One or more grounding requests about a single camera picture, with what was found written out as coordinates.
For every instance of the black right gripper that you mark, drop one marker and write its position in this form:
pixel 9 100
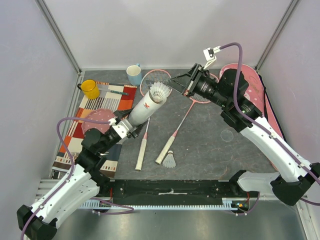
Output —
pixel 191 82

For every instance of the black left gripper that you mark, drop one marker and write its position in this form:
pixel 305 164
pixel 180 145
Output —
pixel 136 131

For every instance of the white feather shuttlecock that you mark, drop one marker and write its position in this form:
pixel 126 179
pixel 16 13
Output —
pixel 159 92

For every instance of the white shuttlecock tube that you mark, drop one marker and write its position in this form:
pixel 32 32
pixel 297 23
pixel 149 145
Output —
pixel 144 109

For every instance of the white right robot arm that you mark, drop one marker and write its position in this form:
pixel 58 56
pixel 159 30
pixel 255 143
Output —
pixel 295 175

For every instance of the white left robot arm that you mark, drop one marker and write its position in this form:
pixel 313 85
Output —
pixel 83 180

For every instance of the pink badminton racket left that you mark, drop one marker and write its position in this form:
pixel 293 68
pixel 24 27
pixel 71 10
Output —
pixel 155 75

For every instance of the pink dotted plate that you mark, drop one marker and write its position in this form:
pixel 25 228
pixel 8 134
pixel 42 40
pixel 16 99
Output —
pixel 96 120

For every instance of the colourful patchwork placemat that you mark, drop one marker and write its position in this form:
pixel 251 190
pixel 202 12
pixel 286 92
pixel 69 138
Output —
pixel 106 102

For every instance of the light blue mug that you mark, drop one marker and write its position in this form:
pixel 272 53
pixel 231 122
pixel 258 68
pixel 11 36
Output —
pixel 134 74

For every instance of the yellow enamel mug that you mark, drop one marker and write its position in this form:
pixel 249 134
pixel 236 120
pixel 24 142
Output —
pixel 90 89

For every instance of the white shuttlecock bottom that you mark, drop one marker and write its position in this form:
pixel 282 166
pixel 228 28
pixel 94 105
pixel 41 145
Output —
pixel 169 160

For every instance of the pink sport racket bag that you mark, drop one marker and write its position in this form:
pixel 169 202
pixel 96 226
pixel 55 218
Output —
pixel 256 93

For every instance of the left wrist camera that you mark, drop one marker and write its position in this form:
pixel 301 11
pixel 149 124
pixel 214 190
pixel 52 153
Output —
pixel 122 128

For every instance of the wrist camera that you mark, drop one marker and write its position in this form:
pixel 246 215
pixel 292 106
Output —
pixel 122 128
pixel 210 56

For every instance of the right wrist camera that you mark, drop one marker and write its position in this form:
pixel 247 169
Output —
pixel 210 56

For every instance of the aluminium frame post left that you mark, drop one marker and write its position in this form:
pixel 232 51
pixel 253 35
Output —
pixel 58 34

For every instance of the aluminium frame post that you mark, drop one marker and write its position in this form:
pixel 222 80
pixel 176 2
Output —
pixel 276 34
pixel 58 34

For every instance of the white slotted cable duct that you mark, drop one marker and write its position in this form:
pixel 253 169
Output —
pixel 226 205

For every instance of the aluminium frame post right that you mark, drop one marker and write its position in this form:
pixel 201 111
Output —
pixel 276 34

